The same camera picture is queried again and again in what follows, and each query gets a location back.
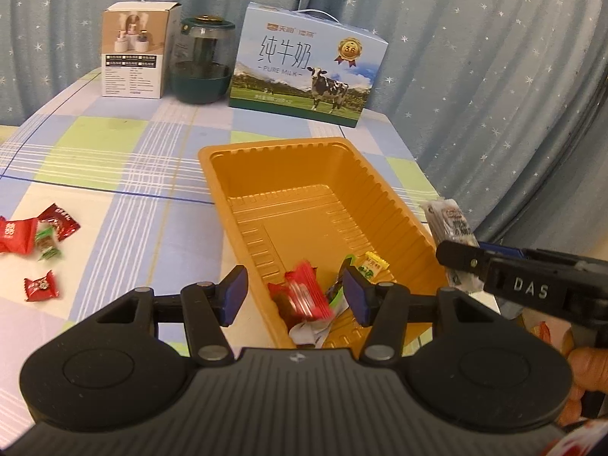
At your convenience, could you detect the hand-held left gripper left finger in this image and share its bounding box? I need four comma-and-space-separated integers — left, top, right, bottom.
95, 265, 250, 367

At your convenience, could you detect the small red orange-print candy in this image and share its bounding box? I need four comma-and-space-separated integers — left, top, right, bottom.
268, 260, 334, 324

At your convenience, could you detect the red white patterned object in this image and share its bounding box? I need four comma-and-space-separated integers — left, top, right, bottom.
546, 430, 608, 456

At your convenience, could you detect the dark green glass jar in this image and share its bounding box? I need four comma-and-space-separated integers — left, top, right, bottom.
170, 14, 237, 105

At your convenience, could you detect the blue milk carton box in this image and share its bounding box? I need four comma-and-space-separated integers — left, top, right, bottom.
228, 2, 388, 129

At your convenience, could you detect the yellow candy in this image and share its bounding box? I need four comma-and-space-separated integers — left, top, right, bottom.
358, 251, 390, 279

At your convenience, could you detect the orange plastic tray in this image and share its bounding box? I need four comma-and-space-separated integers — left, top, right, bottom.
198, 137, 450, 350

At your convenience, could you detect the white product box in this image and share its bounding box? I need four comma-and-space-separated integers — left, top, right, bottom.
101, 1, 182, 100

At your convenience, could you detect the silver foil snack packet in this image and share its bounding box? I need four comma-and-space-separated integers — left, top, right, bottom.
290, 254, 362, 347

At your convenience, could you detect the red round-logo snack packet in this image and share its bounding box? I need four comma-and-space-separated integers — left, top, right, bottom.
24, 270, 61, 303

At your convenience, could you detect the grey black snack packet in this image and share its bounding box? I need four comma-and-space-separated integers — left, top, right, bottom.
420, 198, 485, 293

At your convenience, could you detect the checked tablecloth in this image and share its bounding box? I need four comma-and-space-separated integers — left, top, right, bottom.
0, 67, 499, 376

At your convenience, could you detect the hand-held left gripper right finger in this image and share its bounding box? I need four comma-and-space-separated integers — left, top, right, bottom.
343, 266, 499, 367

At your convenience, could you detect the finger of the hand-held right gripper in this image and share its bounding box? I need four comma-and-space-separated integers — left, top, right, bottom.
477, 242, 583, 267
436, 240, 495, 290

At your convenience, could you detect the dark red snack packet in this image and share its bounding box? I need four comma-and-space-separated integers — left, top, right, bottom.
37, 203, 81, 242

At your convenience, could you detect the blue star-print curtain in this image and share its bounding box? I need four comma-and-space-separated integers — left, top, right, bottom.
0, 0, 608, 267

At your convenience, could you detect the bright red snack packet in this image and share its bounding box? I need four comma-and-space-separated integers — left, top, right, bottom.
0, 217, 39, 255

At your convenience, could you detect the person's right hand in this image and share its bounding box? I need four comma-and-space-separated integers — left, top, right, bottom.
558, 328, 608, 429

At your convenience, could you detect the green candy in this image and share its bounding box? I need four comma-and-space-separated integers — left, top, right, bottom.
35, 227, 62, 261

